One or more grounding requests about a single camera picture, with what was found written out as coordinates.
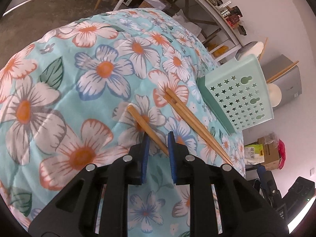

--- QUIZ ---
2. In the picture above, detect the floral turquoise tablecloth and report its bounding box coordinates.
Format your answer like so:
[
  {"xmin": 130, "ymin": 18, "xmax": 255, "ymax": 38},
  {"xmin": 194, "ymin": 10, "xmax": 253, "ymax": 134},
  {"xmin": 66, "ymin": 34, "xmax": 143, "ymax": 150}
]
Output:
[{"xmin": 1, "ymin": 9, "xmax": 245, "ymax": 229}]

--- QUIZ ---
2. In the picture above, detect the yellow green package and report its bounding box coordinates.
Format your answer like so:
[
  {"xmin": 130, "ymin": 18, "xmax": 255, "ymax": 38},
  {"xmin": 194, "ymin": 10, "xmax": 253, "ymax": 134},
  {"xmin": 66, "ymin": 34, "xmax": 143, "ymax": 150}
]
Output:
[{"xmin": 244, "ymin": 144, "xmax": 265, "ymax": 165}]

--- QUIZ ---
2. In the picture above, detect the red plastic bag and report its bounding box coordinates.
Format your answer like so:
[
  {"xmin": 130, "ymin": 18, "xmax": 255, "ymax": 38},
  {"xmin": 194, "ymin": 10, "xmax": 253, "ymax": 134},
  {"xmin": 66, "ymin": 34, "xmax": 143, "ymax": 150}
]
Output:
[{"xmin": 278, "ymin": 139, "xmax": 286, "ymax": 170}]

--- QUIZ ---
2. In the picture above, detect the long wooden chopstick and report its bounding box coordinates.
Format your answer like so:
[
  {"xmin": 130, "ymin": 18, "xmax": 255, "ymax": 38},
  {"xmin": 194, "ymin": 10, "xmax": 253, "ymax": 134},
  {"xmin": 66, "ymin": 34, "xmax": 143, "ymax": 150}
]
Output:
[{"xmin": 266, "ymin": 60, "xmax": 299, "ymax": 84}]

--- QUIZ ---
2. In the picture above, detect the white spoon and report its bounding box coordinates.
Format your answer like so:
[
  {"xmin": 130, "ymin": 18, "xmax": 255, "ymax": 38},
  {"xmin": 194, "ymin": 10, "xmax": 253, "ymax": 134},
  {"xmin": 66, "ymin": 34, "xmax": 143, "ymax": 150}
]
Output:
[{"xmin": 267, "ymin": 84, "xmax": 282, "ymax": 108}]

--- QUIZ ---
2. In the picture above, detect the grey refrigerator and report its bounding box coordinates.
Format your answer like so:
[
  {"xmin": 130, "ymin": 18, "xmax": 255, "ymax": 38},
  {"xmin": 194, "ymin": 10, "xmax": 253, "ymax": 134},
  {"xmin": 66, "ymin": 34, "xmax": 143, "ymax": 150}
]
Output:
[{"xmin": 262, "ymin": 54, "xmax": 302, "ymax": 110}]

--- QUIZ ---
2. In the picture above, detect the cardboard box on floor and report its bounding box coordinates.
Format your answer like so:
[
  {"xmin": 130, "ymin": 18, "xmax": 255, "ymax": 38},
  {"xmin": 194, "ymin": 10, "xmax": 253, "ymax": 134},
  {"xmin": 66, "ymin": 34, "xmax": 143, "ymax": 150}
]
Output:
[{"xmin": 258, "ymin": 133, "xmax": 280, "ymax": 171}]

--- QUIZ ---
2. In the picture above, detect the short wooden chopstick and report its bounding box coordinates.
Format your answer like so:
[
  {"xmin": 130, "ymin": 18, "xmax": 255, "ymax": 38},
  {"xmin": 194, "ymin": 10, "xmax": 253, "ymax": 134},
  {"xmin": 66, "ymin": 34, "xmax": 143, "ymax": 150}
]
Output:
[{"xmin": 258, "ymin": 38, "xmax": 268, "ymax": 62}]

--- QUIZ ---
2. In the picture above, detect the grey metal ladle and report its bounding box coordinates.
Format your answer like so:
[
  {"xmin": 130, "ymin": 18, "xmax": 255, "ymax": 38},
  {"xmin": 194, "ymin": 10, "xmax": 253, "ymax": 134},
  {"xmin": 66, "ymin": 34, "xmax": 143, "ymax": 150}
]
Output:
[{"xmin": 235, "ymin": 41, "xmax": 263, "ymax": 60}]

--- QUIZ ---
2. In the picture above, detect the wooden chopstick gripper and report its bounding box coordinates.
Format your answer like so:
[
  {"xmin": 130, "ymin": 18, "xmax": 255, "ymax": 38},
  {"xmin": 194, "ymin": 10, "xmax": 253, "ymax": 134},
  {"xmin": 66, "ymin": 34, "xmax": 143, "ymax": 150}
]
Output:
[{"xmin": 127, "ymin": 105, "xmax": 169, "ymax": 156}]

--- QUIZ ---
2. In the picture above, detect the white wooden-top desk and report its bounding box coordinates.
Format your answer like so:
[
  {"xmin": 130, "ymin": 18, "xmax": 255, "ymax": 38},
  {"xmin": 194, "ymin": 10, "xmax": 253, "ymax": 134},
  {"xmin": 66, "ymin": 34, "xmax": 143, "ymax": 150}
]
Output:
[{"xmin": 113, "ymin": 0, "xmax": 244, "ymax": 62}]

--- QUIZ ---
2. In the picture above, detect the mint green utensil holder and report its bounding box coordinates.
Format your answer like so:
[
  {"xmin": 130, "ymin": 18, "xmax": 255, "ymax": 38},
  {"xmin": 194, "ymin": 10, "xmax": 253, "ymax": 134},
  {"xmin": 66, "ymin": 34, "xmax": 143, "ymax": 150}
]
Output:
[{"xmin": 197, "ymin": 55, "xmax": 274, "ymax": 134}]

